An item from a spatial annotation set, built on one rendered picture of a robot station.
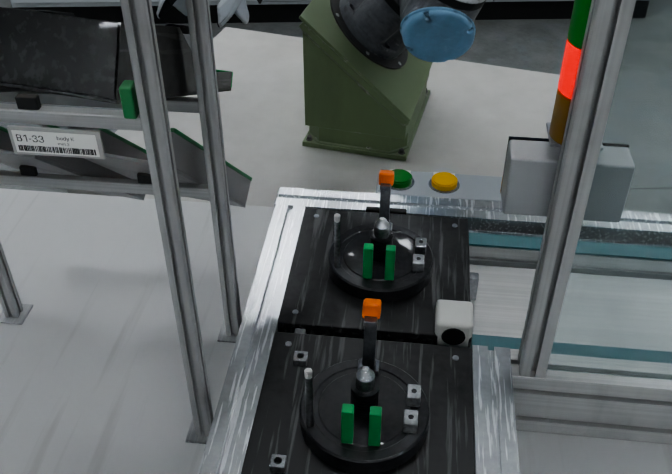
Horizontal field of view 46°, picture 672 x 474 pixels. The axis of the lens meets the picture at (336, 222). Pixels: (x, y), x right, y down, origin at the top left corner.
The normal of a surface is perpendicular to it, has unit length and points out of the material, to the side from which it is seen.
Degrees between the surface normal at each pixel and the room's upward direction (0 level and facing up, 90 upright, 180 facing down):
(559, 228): 90
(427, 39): 110
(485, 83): 0
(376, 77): 41
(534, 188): 90
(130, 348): 0
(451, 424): 0
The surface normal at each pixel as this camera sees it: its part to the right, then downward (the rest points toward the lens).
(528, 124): 0.00, -0.79
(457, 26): -0.05, 0.84
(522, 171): -0.11, 0.61
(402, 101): 0.63, -0.49
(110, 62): -0.26, 0.20
